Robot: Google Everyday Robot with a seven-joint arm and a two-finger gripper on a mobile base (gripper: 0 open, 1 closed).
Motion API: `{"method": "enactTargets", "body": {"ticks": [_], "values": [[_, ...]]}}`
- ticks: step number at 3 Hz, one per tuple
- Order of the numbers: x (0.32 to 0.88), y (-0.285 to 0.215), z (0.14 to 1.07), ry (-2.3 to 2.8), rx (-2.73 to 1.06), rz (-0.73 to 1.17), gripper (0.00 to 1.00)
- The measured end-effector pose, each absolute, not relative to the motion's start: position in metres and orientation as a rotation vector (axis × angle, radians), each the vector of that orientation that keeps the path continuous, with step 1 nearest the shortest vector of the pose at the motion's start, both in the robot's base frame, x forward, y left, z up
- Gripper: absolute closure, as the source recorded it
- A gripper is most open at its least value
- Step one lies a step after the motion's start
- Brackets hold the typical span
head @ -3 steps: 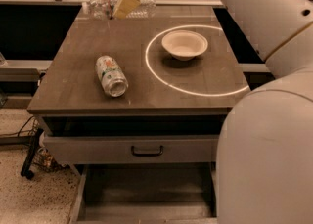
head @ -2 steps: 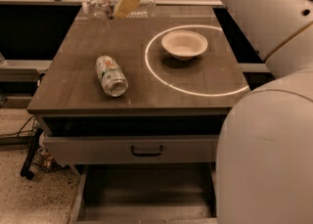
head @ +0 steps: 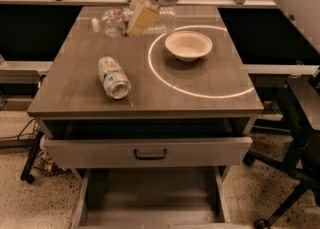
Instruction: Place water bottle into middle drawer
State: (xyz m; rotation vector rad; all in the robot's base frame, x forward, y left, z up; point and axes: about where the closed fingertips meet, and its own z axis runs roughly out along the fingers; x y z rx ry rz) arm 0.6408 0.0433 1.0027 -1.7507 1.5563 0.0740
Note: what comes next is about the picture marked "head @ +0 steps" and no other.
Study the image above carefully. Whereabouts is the clear plastic water bottle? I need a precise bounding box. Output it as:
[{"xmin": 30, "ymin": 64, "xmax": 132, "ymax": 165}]
[{"xmin": 91, "ymin": 7, "xmax": 177, "ymax": 38}]

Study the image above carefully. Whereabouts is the grey drawer cabinet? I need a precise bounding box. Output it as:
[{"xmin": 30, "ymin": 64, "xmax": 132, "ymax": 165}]
[{"xmin": 28, "ymin": 7, "xmax": 263, "ymax": 141}]

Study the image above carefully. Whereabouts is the grey top drawer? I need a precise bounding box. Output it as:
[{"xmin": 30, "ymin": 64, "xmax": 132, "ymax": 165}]
[{"xmin": 44, "ymin": 137, "xmax": 252, "ymax": 168}]

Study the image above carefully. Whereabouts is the open grey middle drawer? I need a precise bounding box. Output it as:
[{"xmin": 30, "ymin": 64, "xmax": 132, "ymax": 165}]
[{"xmin": 71, "ymin": 167, "xmax": 247, "ymax": 229}]

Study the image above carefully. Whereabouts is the white paper bowl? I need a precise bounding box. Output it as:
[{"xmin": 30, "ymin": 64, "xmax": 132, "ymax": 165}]
[{"xmin": 165, "ymin": 31, "xmax": 213, "ymax": 62}]

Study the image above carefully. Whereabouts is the green white soda can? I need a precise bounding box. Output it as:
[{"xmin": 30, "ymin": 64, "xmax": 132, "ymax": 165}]
[{"xmin": 97, "ymin": 57, "xmax": 131, "ymax": 100}]

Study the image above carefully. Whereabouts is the black office chair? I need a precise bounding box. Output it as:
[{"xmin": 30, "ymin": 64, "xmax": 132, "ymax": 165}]
[{"xmin": 243, "ymin": 70, "xmax": 320, "ymax": 229}]

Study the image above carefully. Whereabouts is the black wheeled cart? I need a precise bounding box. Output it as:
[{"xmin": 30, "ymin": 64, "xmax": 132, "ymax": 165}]
[{"xmin": 20, "ymin": 132, "xmax": 68, "ymax": 184}]

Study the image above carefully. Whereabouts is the black drawer handle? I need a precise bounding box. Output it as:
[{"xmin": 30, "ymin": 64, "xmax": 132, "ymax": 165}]
[{"xmin": 133, "ymin": 149, "xmax": 167, "ymax": 160}]

